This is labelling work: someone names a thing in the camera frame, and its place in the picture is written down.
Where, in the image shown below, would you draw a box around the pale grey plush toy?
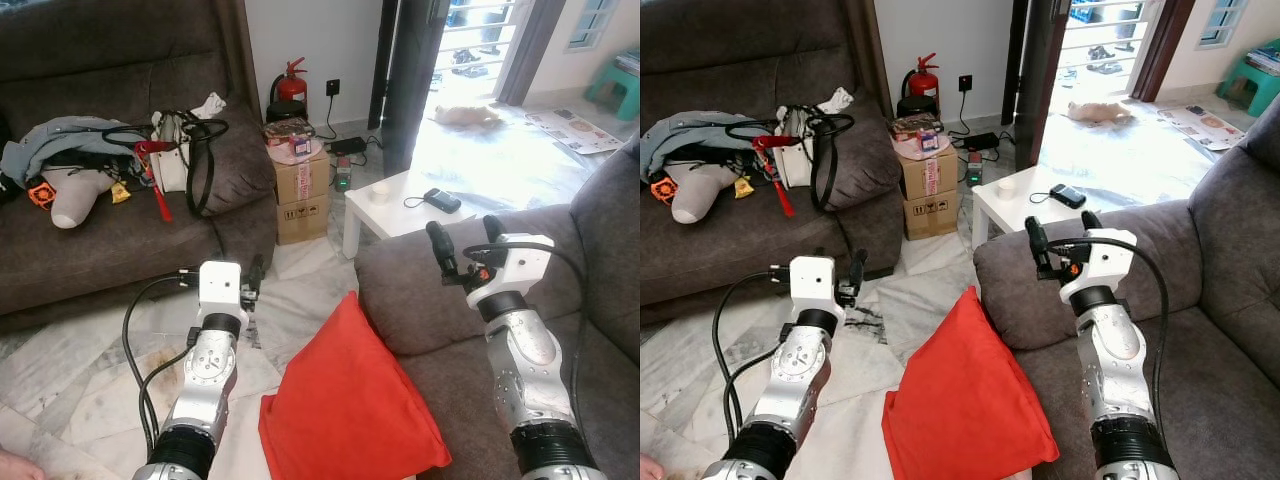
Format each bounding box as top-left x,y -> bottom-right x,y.
671,161 -> 744,226
45,165 -> 117,230

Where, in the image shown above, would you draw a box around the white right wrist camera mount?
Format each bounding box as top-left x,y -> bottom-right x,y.
468,234 -> 555,297
1058,228 -> 1139,301

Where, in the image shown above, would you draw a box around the red strap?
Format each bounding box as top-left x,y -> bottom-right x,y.
134,140 -> 178,224
755,135 -> 799,220

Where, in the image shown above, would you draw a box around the printed paper sheet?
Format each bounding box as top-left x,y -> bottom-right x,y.
525,108 -> 627,157
1158,104 -> 1247,152

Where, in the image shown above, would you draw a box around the cardboard box printed tape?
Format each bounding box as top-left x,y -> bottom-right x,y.
272,148 -> 332,207
900,143 -> 962,202

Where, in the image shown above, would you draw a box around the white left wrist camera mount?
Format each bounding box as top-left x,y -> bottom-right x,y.
789,256 -> 837,313
197,261 -> 242,317

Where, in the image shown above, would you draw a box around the white bag black straps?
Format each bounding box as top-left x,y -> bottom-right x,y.
725,104 -> 857,214
100,108 -> 230,217

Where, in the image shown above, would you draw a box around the patterned flat box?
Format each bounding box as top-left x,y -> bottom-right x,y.
263,117 -> 317,151
890,113 -> 944,147

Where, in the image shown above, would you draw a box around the teal plastic stool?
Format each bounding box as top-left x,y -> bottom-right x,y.
1215,50 -> 1280,117
585,55 -> 641,122

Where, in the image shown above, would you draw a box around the grey blue jacket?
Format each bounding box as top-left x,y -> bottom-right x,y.
0,115 -> 153,189
640,110 -> 793,183

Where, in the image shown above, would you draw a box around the cardboard box arrow marks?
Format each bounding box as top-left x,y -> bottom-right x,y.
903,190 -> 962,242
275,196 -> 332,247

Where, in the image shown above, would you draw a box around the white metal door grille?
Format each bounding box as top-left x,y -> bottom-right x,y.
435,0 -> 533,86
1060,0 -> 1163,81

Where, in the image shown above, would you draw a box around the light beige cat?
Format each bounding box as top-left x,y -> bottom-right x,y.
1065,99 -> 1137,129
432,103 -> 507,132

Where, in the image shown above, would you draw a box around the red fire extinguisher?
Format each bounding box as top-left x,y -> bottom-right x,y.
269,57 -> 310,123
899,53 -> 942,119

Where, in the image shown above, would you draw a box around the dark door leaf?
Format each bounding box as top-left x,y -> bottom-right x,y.
1003,0 -> 1076,173
368,0 -> 451,179

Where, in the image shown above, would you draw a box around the blue louvre window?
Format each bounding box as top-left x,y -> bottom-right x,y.
566,0 -> 617,51
1197,0 -> 1252,49

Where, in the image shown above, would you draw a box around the red square pillow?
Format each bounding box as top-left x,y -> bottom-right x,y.
258,290 -> 453,480
882,285 -> 1077,480

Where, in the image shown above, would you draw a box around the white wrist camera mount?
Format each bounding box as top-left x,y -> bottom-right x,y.
1058,228 -> 1139,301
468,234 -> 555,297
789,256 -> 837,313
197,261 -> 242,317

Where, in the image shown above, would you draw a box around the brown door frame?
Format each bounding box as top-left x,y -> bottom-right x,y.
1130,0 -> 1198,103
497,0 -> 568,107

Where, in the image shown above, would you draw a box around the white side table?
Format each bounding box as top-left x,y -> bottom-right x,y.
342,168 -> 493,261
970,164 -> 1117,252

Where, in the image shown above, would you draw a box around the dark grey fabric sofa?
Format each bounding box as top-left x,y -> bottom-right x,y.
973,100 -> 1280,480
353,138 -> 641,480
640,0 -> 903,327
0,0 -> 279,333

